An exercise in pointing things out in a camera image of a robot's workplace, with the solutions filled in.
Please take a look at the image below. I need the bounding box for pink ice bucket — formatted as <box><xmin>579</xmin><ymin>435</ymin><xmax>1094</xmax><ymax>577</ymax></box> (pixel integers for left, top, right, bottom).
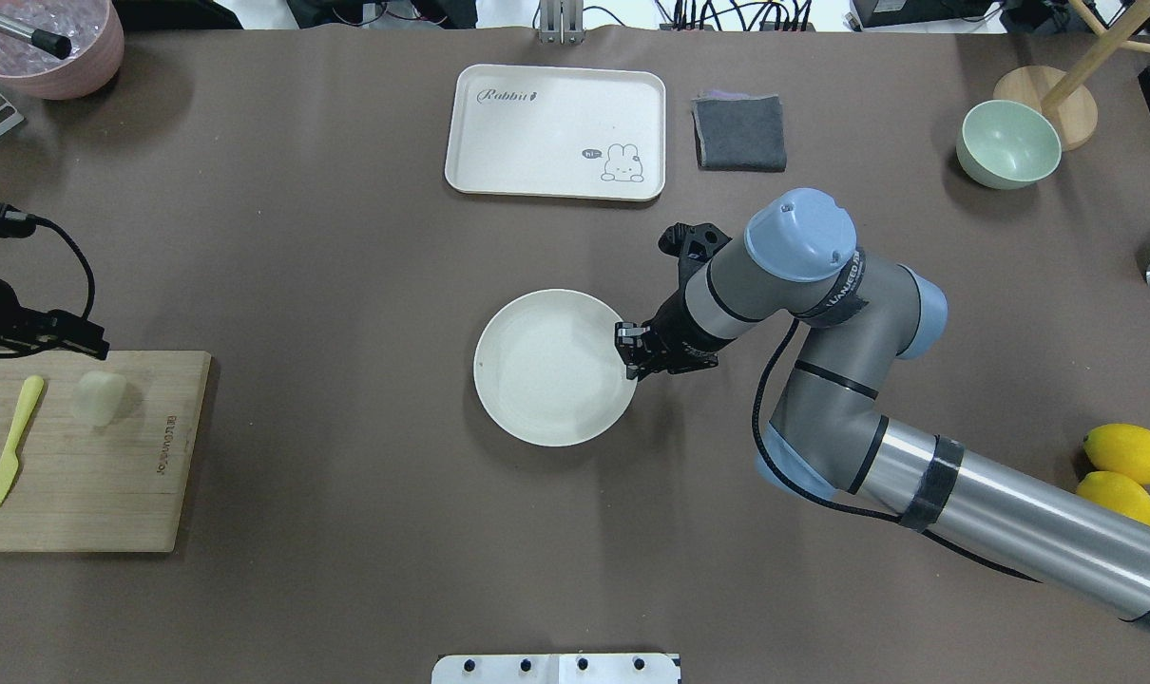
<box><xmin>0</xmin><ymin>1</ymin><xmax>125</xmax><ymax>101</ymax></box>

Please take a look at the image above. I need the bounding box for grey folded cloth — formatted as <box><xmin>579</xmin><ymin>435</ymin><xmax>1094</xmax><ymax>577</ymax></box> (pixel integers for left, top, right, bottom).
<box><xmin>692</xmin><ymin>91</ymin><xmax>788</xmax><ymax>172</ymax></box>

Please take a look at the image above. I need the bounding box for yellow lemon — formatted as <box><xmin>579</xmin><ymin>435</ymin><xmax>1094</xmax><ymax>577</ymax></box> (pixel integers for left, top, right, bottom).
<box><xmin>1075</xmin><ymin>470</ymin><xmax>1150</xmax><ymax>527</ymax></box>
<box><xmin>1083</xmin><ymin>423</ymin><xmax>1150</xmax><ymax>485</ymax></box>

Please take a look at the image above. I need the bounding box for white round plate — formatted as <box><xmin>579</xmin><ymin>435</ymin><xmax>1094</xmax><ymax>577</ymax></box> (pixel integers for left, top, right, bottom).
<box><xmin>472</xmin><ymin>289</ymin><xmax>637</xmax><ymax>447</ymax></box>

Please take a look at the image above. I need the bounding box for upper yellow lemon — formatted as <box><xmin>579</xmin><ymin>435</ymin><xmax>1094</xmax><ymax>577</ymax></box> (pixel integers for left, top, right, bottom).
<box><xmin>1083</xmin><ymin>423</ymin><xmax>1150</xmax><ymax>485</ymax></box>

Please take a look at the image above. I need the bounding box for pale steamed bun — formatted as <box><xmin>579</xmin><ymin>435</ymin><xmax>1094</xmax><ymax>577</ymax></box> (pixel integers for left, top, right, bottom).
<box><xmin>70</xmin><ymin>370</ymin><xmax>128</xmax><ymax>428</ymax></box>

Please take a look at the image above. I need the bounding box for green bowl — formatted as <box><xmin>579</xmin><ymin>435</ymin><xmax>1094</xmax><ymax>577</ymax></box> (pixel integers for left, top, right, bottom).
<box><xmin>955</xmin><ymin>100</ymin><xmax>1064</xmax><ymax>190</ymax></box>

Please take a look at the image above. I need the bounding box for white rabbit tray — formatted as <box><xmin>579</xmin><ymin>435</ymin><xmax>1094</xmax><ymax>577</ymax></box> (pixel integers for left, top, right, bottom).
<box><xmin>444</xmin><ymin>64</ymin><xmax>667</xmax><ymax>202</ymax></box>

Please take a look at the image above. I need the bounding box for wooden cutting board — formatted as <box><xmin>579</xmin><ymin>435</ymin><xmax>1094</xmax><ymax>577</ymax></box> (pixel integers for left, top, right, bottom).
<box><xmin>0</xmin><ymin>351</ymin><xmax>213</xmax><ymax>553</ymax></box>

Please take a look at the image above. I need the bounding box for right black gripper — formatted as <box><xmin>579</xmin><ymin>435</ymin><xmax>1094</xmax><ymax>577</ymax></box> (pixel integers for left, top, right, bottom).
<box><xmin>615</xmin><ymin>222</ymin><xmax>731</xmax><ymax>381</ymax></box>

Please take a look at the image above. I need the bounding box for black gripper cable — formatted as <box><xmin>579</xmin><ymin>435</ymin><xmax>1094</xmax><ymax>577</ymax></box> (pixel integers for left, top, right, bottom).
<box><xmin>0</xmin><ymin>203</ymin><xmax>97</xmax><ymax>329</ymax></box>

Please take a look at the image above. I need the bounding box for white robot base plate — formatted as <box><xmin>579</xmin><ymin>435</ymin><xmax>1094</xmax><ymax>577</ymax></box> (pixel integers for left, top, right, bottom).
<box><xmin>431</xmin><ymin>651</ymin><xmax>682</xmax><ymax>683</ymax></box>

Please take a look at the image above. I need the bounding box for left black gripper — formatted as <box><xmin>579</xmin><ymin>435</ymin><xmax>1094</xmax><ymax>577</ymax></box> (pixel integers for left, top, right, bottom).
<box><xmin>0</xmin><ymin>278</ymin><xmax>110</xmax><ymax>360</ymax></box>

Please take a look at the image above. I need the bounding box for wooden stand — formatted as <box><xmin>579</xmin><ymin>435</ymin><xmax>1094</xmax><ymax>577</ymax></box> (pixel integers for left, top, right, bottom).
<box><xmin>992</xmin><ymin>1</ymin><xmax>1150</xmax><ymax>151</ymax></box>

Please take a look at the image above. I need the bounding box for lower yellow lemon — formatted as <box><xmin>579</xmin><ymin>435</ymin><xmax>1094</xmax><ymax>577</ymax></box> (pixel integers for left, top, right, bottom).
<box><xmin>1075</xmin><ymin>470</ymin><xmax>1150</xmax><ymax>527</ymax></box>

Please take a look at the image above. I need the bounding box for metal camera mount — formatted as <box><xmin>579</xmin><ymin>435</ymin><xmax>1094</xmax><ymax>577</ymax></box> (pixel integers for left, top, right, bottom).
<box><xmin>536</xmin><ymin>0</ymin><xmax>587</xmax><ymax>45</ymax></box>

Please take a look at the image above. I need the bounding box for metal ice scoop handle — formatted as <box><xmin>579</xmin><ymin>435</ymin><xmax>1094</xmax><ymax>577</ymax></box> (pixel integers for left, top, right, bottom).
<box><xmin>0</xmin><ymin>11</ymin><xmax>72</xmax><ymax>60</ymax></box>

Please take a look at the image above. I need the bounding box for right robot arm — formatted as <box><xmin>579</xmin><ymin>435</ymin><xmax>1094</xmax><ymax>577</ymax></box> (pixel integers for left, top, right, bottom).
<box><xmin>614</xmin><ymin>189</ymin><xmax>1150</xmax><ymax>633</ymax></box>

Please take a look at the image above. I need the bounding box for yellow plastic knife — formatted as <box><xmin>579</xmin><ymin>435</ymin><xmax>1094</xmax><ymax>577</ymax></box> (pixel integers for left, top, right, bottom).
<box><xmin>0</xmin><ymin>375</ymin><xmax>46</xmax><ymax>507</ymax></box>

